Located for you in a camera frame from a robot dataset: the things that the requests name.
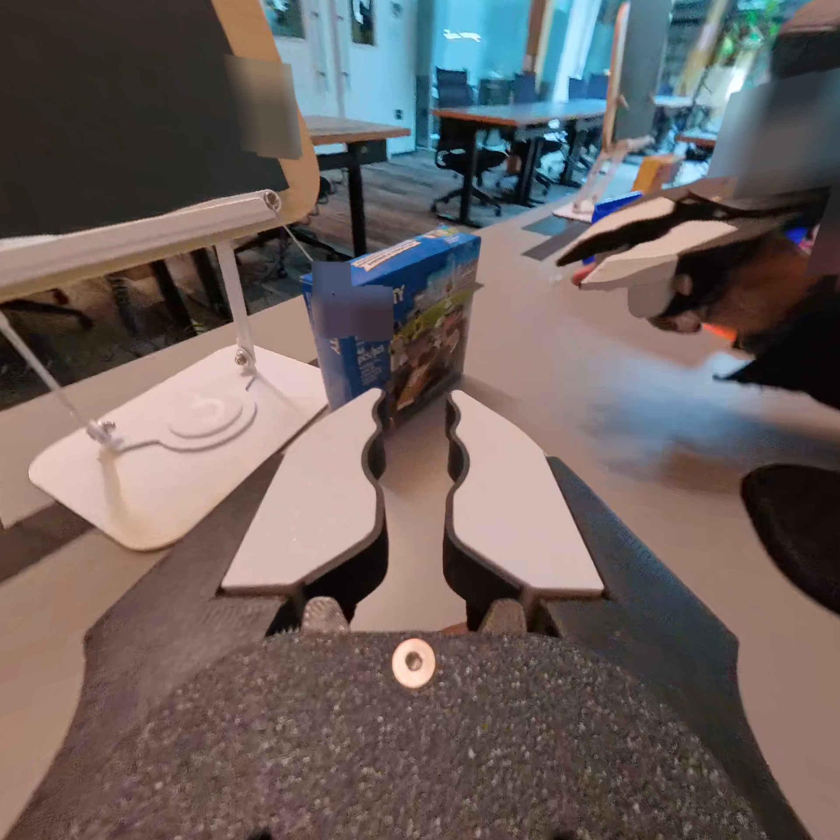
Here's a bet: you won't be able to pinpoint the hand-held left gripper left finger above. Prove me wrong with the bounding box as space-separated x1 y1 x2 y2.
220 387 390 595

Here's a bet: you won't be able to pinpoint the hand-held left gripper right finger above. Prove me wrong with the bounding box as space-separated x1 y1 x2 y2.
443 390 606 598

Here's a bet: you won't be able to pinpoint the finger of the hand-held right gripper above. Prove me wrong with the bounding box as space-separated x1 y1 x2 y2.
556 196 686 266
577 220 740 293

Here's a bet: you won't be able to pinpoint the blue lego set box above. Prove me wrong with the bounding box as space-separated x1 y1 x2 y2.
300 224 484 432

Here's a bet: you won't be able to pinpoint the stand display board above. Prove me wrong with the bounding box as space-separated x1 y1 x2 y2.
0 0 322 304

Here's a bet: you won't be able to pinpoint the yellow purple box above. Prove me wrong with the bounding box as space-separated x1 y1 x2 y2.
632 153 685 196

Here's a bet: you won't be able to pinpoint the white stand base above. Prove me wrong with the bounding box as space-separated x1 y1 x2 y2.
28 344 329 552
553 140 657 222

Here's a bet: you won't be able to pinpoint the black table cover panel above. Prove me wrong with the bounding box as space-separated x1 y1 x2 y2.
520 213 593 261

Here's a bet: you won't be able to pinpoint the dark board on easel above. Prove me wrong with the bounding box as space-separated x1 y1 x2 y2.
602 0 675 144

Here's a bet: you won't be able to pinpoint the wooden desk black legs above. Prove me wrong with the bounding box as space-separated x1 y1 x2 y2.
304 115 412 258
431 98 609 228

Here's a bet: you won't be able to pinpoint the black chair armrest pad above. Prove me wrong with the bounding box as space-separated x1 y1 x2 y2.
739 462 840 618

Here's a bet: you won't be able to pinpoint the white double door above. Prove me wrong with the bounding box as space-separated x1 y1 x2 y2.
262 0 421 120

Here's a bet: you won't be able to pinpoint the white tipped holder wire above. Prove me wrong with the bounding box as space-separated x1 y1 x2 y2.
264 192 317 265

